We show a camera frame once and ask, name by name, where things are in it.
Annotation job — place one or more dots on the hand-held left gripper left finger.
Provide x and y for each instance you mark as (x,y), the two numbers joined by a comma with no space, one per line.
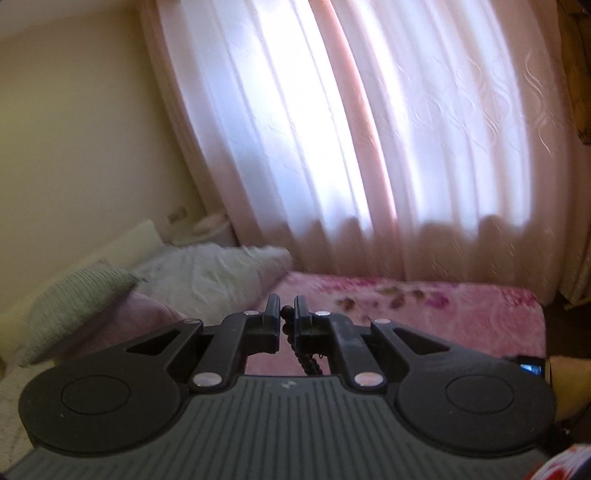
(275,321)

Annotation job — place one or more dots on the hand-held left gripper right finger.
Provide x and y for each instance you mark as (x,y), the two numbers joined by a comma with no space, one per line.
(299,323)

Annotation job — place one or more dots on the pink rose blanket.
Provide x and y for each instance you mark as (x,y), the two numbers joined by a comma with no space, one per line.
(461,323)

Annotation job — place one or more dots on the red white printed cloth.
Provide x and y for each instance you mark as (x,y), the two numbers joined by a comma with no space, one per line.
(563,466)

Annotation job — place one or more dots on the mauve pillow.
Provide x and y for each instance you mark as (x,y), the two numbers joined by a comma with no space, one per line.
(134,318)

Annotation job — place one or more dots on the pink sheer curtain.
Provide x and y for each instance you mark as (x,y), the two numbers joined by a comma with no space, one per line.
(369,138)

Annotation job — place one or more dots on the grey striped quilt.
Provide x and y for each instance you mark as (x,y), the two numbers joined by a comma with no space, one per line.
(78,300)

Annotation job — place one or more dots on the brown wooden furniture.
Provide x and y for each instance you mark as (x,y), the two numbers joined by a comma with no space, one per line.
(579,69)

